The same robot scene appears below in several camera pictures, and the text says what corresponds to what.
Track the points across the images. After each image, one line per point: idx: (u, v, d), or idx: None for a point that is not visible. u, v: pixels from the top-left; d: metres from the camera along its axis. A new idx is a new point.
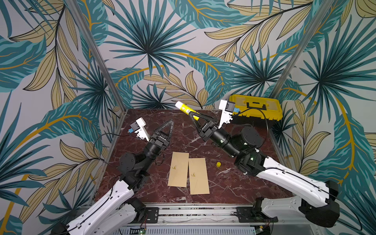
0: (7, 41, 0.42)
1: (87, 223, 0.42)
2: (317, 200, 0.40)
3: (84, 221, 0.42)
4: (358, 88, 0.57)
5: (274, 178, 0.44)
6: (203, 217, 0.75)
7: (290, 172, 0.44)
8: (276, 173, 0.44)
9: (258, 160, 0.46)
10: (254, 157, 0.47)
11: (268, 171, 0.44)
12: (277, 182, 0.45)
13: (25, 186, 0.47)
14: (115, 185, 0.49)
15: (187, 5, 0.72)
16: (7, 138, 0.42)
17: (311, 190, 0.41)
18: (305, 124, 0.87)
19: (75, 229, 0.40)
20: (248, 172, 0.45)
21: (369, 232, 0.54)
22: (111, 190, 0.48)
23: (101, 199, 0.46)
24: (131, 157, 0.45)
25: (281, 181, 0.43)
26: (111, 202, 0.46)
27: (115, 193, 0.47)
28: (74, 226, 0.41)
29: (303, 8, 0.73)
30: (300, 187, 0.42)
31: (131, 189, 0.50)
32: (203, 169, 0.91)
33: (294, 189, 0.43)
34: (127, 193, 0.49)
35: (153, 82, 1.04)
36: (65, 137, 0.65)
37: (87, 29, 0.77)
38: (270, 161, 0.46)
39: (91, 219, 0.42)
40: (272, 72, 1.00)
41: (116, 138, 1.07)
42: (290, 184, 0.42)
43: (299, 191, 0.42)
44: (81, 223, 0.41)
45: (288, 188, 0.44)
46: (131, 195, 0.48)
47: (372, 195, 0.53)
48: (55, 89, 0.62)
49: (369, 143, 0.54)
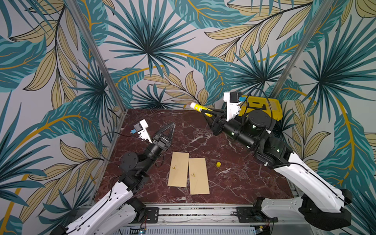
0: (7, 41, 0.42)
1: (86, 224, 0.42)
2: (331, 207, 0.38)
3: (83, 223, 0.42)
4: (358, 88, 0.57)
5: (294, 175, 0.40)
6: (203, 217, 0.75)
7: (313, 173, 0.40)
8: (299, 171, 0.39)
9: (283, 152, 0.41)
10: (279, 148, 0.41)
11: (292, 168, 0.39)
12: (292, 179, 0.41)
13: (25, 186, 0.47)
14: (114, 187, 0.49)
15: (187, 5, 0.72)
16: (7, 138, 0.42)
17: (329, 196, 0.39)
18: (305, 124, 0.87)
19: (75, 231, 0.40)
20: (270, 164, 0.39)
21: (369, 231, 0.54)
22: (110, 192, 0.48)
23: (101, 200, 0.46)
24: (134, 156, 0.45)
25: (300, 180, 0.40)
26: (110, 204, 0.46)
27: (114, 195, 0.47)
28: (74, 228, 0.41)
29: (303, 8, 0.73)
30: (320, 191, 0.39)
31: (130, 191, 0.50)
32: (203, 169, 0.91)
33: (311, 191, 0.40)
34: (127, 194, 0.49)
35: (153, 82, 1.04)
36: (65, 137, 0.65)
37: (87, 29, 0.77)
38: (295, 157, 0.41)
39: (90, 222, 0.42)
40: (272, 72, 1.00)
41: (116, 138, 1.07)
42: (309, 186, 0.39)
43: (316, 194, 0.39)
44: (80, 224, 0.41)
45: (303, 188, 0.41)
46: (131, 196, 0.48)
47: (372, 195, 0.53)
48: (55, 89, 0.62)
49: (369, 143, 0.54)
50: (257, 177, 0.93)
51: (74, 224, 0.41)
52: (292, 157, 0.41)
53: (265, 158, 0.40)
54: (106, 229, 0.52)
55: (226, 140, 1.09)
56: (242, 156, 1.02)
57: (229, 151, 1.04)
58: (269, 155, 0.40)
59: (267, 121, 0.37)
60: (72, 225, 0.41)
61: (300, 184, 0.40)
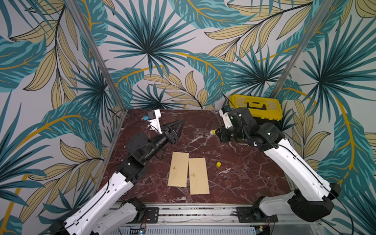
0: (7, 41, 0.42)
1: (84, 219, 0.39)
2: (314, 195, 0.39)
3: (81, 217, 0.40)
4: (358, 88, 0.57)
5: (282, 159, 0.42)
6: (203, 217, 0.75)
7: (301, 160, 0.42)
8: (286, 155, 0.42)
9: (274, 137, 0.43)
10: (271, 132, 0.44)
11: (279, 151, 0.42)
12: (280, 165, 0.44)
13: (25, 186, 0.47)
14: (112, 178, 0.46)
15: (187, 5, 0.72)
16: (7, 138, 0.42)
17: (313, 183, 0.40)
18: (305, 124, 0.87)
19: (73, 225, 0.38)
20: (258, 144, 0.43)
21: (369, 232, 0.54)
22: (107, 184, 0.45)
23: (98, 193, 0.43)
24: (144, 136, 0.45)
25: (287, 165, 0.42)
26: (109, 196, 0.43)
27: (112, 187, 0.44)
28: (70, 223, 0.39)
29: (303, 8, 0.73)
30: (305, 176, 0.40)
31: (129, 181, 0.46)
32: (203, 169, 0.91)
33: (296, 176, 0.41)
34: (125, 185, 0.45)
35: (153, 82, 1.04)
36: (65, 137, 0.65)
37: (87, 29, 0.77)
38: (286, 143, 0.43)
39: (88, 215, 0.40)
40: (272, 72, 1.00)
41: (117, 138, 1.06)
42: (294, 171, 0.41)
43: (300, 180, 0.41)
44: (78, 219, 0.39)
45: (290, 175, 0.43)
46: (129, 187, 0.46)
47: (372, 195, 0.53)
48: (55, 89, 0.62)
49: (369, 143, 0.54)
50: (257, 177, 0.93)
51: (70, 220, 0.39)
52: (281, 142, 0.43)
53: (253, 139, 0.44)
54: (109, 223, 0.52)
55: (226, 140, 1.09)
56: (242, 156, 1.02)
57: (229, 151, 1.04)
58: (258, 137, 0.44)
59: (238, 109, 0.48)
60: (69, 220, 0.39)
61: (287, 169, 0.43)
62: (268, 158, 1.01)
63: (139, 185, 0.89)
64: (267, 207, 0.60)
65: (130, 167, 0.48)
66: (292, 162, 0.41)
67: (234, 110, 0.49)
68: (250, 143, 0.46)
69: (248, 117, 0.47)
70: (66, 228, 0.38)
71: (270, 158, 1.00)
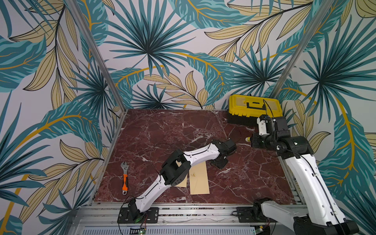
0: (8, 41, 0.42)
1: (194, 157, 0.58)
2: (319, 216, 0.38)
3: (193, 154, 0.59)
4: (359, 88, 0.57)
5: (299, 172, 0.43)
6: (203, 217, 0.75)
7: (321, 180, 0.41)
8: (306, 169, 0.42)
9: (300, 148, 0.44)
10: (298, 143, 0.45)
11: (299, 162, 0.43)
12: (296, 176, 0.45)
13: (25, 186, 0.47)
14: (211, 145, 0.67)
15: (187, 5, 0.72)
16: (7, 138, 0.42)
17: (322, 205, 0.39)
18: (305, 124, 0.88)
19: (188, 155, 0.58)
20: (280, 148, 0.46)
21: (369, 232, 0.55)
22: (208, 146, 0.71)
23: (200, 148, 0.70)
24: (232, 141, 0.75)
25: (302, 178, 0.42)
26: (207, 152, 0.63)
27: (210, 149, 0.64)
28: (188, 153, 0.59)
29: (303, 8, 0.73)
30: (317, 195, 0.40)
31: (217, 153, 0.65)
32: (203, 169, 0.91)
33: (308, 193, 0.41)
34: (215, 153, 0.64)
35: (153, 82, 1.05)
36: (65, 137, 0.65)
37: (87, 29, 0.77)
38: (312, 159, 0.43)
39: (197, 155, 0.59)
40: (272, 72, 1.00)
41: (117, 138, 1.06)
42: (308, 186, 0.41)
43: (311, 198, 0.40)
44: (191, 154, 0.59)
45: (302, 190, 0.43)
46: (214, 157, 0.66)
47: (372, 195, 0.53)
48: (55, 89, 0.62)
49: (369, 143, 0.54)
50: (257, 177, 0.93)
51: (187, 152, 0.59)
52: (306, 155, 0.44)
53: (277, 144, 0.47)
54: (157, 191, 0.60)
55: (226, 139, 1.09)
56: (242, 156, 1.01)
57: None
58: (284, 144, 0.46)
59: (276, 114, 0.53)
60: (187, 152, 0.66)
61: (302, 183, 0.43)
62: (268, 158, 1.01)
63: (139, 185, 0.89)
64: (269, 208, 0.61)
65: (219, 145, 0.68)
66: (308, 176, 0.41)
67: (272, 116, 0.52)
68: (274, 147, 0.49)
69: (281, 125, 0.50)
70: (185, 153, 0.58)
71: (270, 158, 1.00)
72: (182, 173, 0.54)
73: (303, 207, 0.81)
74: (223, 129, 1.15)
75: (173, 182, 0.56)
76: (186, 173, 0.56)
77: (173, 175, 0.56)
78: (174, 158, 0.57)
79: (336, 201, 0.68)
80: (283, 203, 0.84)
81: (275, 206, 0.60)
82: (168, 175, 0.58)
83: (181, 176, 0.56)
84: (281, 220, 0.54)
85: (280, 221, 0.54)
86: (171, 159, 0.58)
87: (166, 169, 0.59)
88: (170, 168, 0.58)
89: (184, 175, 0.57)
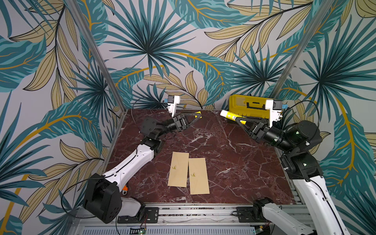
0: (7, 41, 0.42)
1: (122, 173, 0.45)
2: None
3: (118, 171, 0.45)
4: (359, 88, 0.57)
5: (309, 195, 0.41)
6: (203, 217, 0.75)
7: (332, 204, 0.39)
8: (316, 193, 0.40)
9: (310, 169, 0.42)
10: (308, 164, 0.42)
11: (309, 185, 0.40)
12: (306, 199, 0.42)
13: (25, 186, 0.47)
14: (139, 147, 0.55)
15: (187, 5, 0.72)
16: (7, 138, 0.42)
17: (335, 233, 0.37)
18: None
19: (112, 176, 0.44)
20: (289, 170, 0.43)
21: (369, 232, 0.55)
22: (136, 151, 0.53)
23: (129, 156, 0.51)
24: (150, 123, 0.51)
25: (312, 201, 0.40)
26: (138, 158, 0.51)
27: (140, 152, 0.53)
28: (109, 175, 0.44)
29: (303, 8, 0.73)
30: (327, 222, 0.38)
31: (151, 150, 0.55)
32: (203, 169, 0.91)
33: (318, 217, 0.39)
34: (149, 152, 0.54)
35: (153, 82, 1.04)
36: (65, 137, 0.65)
37: (87, 29, 0.77)
38: (321, 181, 0.41)
39: (125, 170, 0.46)
40: (272, 72, 1.00)
41: (117, 138, 1.06)
42: (318, 210, 0.39)
43: (321, 223, 0.39)
44: (115, 173, 0.45)
45: (312, 213, 0.41)
46: (150, 157, 0.56)
47: (372, 195, 0.53)
48: (55, 89, 0.62)
49: (369, 143, 0.54)
50: (257, 177, 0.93)
51: (108, 173, 0.45)
52: (314, 178, 0.41)
53: (286, 164, 0.44)
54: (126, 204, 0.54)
55: (226, 139, 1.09)
56: (242, 156, 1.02)
57: (229, 151, 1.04)
58: (292, 164, 0.43)
59: (313, 133, 0.39)
60: (108, 173, 0.45)
61: (312, 206, 0.41)
62: (268, 158, 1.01)
63: (139, 185, 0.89)
64: (270, 214, 0.60)
65: (151, 142, 0.58)
66: (318, 200, 0.39)
67: (309, 131, 0.39)
68: (282, 164, 0.45)
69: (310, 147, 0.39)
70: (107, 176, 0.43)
71: (270, 158, 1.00)
72: (111, 201, 0.41)
73: (303, 207, 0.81)
74: (223, 129, 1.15)
75: (107, 217, 0.42)
76: (116, 196, 0.42)
77: (101, 209, 0.40)
78: (91, 190, 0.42)
79: (336, 200, 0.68)
80: (283, 204, 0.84)
81: (278, 213, 0.59)
82: (96, 212, 0.42)
83: (114, 205, 0.43)
84: (283, 228, 0.54)
85: (283, 227, 0.54)
86: (88, 194, 0.42)
87: (90, 206, 0.42)
88: (94, 203, 0.43)
89: (116, 199, 0.43)
